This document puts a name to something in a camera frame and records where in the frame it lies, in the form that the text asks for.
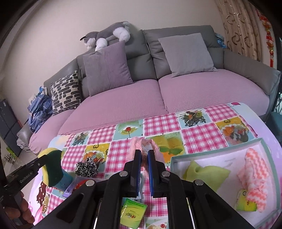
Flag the pink patterned cloth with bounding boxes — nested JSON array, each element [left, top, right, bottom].
[[127, 137, 165, 177]]

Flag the white tray teal rim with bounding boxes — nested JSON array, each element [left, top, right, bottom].
[[170, 138, 281, 228]]

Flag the black cabinet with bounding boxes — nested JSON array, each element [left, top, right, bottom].
[[0, 99, 22, 156]]

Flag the pink white chevron towel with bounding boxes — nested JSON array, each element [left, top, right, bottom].
[[237, 148, 270, 213]]

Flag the teal plastic toy box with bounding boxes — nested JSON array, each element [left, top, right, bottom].
[[54, 170, 73, 192]]

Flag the grey husky plush toy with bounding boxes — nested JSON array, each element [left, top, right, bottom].
[[80, 21, 130, 51]]

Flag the leopard print scrunchie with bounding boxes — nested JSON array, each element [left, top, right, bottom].
[[75, 157, 99, 178]]

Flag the grey sofa pink cover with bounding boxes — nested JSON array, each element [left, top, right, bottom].
[[17, 25, 281, 153]]

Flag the green tissue pack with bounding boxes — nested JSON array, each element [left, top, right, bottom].
[[234, 189, 257, 212], [120, 198, 147, 228]]

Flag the person's left hand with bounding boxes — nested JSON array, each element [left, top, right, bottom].
[[4, 192, 35, 224]]

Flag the purple grey cushion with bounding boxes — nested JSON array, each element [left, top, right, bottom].
[[83, 41, 133, 96]]

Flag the blue crumpled clothes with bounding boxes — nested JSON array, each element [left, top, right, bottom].
[[28, 86, 53, 133]]

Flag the black white patterned cushion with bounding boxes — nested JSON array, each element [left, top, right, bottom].
[[50, 70, 81, 115]]

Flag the light grey cushion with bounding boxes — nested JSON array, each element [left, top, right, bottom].
[[158, 33, 217, 77]]

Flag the lime green cloth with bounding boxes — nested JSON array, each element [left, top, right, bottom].
[[182, 160, 230, 192]]

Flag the yellow green sponge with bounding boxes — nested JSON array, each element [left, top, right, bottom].
[[37, 147, 63, 187]]

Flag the beige patterned curtain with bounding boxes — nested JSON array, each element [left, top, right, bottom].
[[215, 0, 277, 68]]

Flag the pink checkered tablecloth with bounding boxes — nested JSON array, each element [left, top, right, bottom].
[[28, 101, 282, 229]]

